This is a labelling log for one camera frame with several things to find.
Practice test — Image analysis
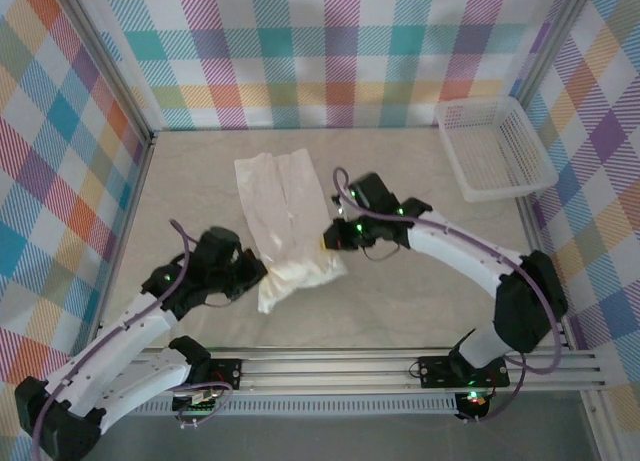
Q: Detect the white t-shirt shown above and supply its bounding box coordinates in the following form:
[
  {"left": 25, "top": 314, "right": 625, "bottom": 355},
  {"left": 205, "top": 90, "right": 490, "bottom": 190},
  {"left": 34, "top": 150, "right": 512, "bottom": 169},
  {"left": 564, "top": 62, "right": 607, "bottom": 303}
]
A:
[{"left": 233, "top": 148, "right": 348, "bottom": 315}]

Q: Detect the green terminal electronics board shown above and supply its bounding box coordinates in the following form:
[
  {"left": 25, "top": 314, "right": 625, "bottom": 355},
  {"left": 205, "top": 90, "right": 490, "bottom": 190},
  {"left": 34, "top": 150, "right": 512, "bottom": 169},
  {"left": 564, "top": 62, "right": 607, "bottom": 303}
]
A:
[{"left": 172, "top": 388, "right": 221, "bottom": 413}]

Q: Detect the white plastic mesh basket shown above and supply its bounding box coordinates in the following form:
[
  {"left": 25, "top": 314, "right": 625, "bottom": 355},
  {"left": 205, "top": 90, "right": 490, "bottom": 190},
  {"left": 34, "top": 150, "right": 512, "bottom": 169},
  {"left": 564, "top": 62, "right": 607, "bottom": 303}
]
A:
[{"left": 433, "top": 94, "right": 560, "bottom": 203}]

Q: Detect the small board with yellow connector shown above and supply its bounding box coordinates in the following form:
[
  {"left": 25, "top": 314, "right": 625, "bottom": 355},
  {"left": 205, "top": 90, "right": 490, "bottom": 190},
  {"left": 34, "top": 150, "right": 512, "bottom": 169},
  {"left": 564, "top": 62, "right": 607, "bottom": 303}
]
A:
[{"left": 457, "top": 389, "right": 491, "bottom": 417}]

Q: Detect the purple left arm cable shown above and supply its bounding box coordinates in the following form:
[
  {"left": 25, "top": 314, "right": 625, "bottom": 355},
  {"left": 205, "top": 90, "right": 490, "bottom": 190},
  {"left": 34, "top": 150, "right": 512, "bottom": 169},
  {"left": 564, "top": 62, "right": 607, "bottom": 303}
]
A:
[{"left": 30, "top": 219, "right": 236, "bottom": 461}]

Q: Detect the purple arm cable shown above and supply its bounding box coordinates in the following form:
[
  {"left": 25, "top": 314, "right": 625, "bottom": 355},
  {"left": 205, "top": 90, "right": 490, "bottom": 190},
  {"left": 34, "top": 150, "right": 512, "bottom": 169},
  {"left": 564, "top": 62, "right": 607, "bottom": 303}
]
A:
[
  {"left": 30, "top": 219, "right": 236, "bottom": 461},
  {"left": 332, "top": 166, "right": 564, "bottom": 425}
]

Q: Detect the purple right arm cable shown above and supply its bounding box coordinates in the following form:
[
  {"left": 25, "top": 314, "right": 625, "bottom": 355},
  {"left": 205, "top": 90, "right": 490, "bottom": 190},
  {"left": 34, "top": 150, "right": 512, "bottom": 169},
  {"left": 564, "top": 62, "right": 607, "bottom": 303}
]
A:
[{"left": 332, "top": 166, "right": 564, "bottom": 425}]

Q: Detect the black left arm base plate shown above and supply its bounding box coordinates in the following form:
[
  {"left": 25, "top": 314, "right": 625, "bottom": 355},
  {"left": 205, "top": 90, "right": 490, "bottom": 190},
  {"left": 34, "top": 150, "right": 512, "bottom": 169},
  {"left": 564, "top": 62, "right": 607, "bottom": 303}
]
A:
[{"left": 204, "top": 358, "right": 244, "bottom": 390}]

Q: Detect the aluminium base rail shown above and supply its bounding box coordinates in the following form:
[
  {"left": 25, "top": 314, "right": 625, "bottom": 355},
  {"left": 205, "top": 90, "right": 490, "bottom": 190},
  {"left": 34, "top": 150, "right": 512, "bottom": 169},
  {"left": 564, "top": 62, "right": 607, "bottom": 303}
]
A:
[{"left": 134, "top": 347, "right": 607, "bottom": 398}]

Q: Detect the white slotted cable duct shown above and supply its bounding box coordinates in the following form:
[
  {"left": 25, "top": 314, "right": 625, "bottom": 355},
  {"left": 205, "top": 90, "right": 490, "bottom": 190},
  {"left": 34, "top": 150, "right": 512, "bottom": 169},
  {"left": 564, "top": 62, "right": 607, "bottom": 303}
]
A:
[{"left": 134, "top": 398, "right": 459, "bottom": 416}]

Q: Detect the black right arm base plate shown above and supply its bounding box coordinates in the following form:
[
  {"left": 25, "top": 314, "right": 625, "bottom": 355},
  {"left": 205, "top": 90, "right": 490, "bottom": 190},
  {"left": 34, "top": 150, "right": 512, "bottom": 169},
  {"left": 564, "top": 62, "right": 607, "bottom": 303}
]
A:
[{"left": 417, "top": 355, "right": 511, "bottom": 390}]

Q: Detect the aluminium frame post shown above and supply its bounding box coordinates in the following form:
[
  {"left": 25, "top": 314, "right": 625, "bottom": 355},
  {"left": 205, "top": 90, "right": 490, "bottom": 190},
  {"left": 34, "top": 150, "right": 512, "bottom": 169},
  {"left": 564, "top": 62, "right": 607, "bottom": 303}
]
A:
[
  {"left": 508, "top": 0, "right": 601, "bottom": 107},
  {"left": 54, "top": 0, "right": 157, "bottom": 140}
]

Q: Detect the aluminium frame bar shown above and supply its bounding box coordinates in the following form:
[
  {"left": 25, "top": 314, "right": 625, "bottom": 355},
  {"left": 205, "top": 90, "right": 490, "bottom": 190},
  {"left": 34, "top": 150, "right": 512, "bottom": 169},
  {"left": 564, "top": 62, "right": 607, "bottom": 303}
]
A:
[{"left": 579, "top": 391, "right": 614, "bottom": 461}]

